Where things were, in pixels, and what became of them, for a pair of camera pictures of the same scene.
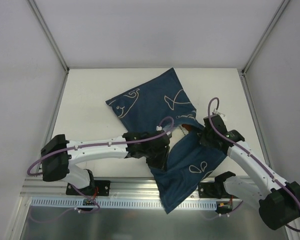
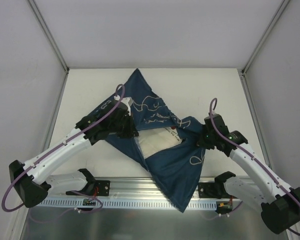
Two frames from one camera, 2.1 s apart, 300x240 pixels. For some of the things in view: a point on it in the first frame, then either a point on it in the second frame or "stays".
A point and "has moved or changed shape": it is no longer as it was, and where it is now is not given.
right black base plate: x=213 y=190 stays
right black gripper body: x=206 y=137 stays
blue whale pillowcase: x=162 y=103 has moved or changed shape
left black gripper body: x=156 y=161 → x=126 y=124
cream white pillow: x=178 y=132 has moved or changed shape
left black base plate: x=97 y=188 stays
